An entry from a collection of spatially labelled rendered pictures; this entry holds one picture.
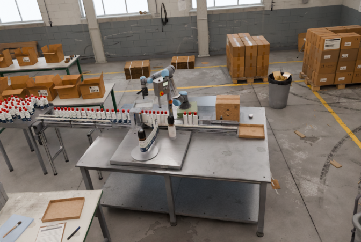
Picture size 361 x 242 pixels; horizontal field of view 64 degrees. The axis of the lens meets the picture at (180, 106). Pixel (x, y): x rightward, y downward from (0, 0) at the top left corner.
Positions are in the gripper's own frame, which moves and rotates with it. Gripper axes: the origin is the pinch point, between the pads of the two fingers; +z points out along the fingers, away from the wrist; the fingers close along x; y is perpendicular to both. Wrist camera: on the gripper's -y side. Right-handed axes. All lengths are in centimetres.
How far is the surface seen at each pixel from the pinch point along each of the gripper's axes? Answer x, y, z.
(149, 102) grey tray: 0.1, 7.7, 2.3
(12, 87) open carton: 102, -242, -24
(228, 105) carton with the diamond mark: -54, 112, 3
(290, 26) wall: 460, 386, -81
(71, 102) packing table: 63, -129, 5
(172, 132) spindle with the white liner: -85, 40, 21
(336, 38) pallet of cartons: 167, 364, -53
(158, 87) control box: -62, 28, -29
